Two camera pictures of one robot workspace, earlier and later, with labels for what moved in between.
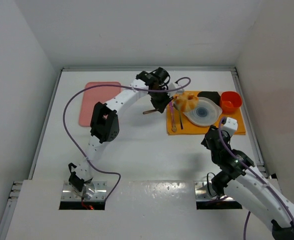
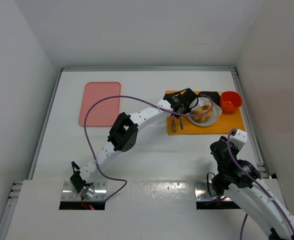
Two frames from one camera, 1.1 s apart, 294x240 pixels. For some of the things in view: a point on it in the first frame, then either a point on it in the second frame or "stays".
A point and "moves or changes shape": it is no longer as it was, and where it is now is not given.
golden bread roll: [186, 102] moves or changes shape
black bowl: [212, 96] stays
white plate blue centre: [207, 113] stays
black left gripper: [160, 100] → [180, 110]
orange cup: [230, 102] stays
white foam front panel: [135, 209] stays
